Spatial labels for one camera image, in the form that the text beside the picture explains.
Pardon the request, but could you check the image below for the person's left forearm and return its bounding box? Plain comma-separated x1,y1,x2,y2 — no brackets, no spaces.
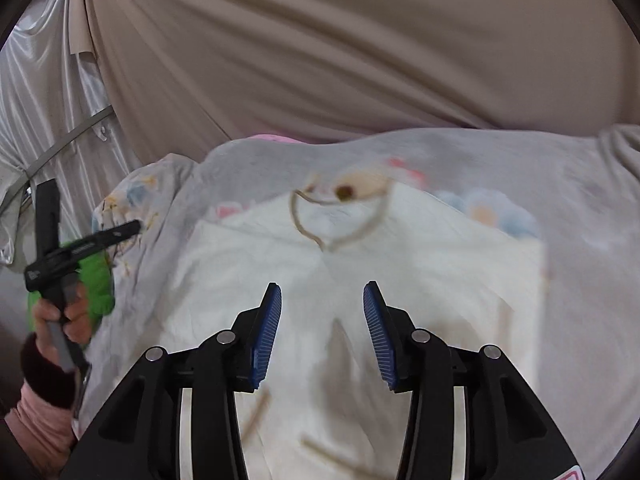
0,332,85,478

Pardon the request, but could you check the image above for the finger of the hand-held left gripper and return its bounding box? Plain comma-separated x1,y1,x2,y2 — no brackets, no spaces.
60,219,142,260
35,179,62,261

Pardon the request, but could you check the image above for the pink cloth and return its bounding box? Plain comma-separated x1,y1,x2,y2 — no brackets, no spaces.
247,132,301,145

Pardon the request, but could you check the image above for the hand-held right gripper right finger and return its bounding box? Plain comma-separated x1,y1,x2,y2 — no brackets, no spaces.
362,280,581,480

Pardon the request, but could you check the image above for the grey printed fleece blanket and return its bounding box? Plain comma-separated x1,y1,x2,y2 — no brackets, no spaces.
75,125,640,480

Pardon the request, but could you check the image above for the silver satin curtain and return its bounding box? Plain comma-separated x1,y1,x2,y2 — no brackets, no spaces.
0,0,146,266

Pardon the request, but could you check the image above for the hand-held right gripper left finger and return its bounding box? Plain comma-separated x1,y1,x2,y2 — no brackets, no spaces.
60,282,283,480

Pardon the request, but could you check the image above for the person's left hand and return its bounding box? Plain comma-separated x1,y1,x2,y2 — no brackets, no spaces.
31,285,95,347

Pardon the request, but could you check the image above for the pale floral printed sheet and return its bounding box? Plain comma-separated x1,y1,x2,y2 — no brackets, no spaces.
92,154,203,281

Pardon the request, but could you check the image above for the grey metal rod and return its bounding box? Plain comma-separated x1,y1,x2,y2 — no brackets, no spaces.
22,105,115,181

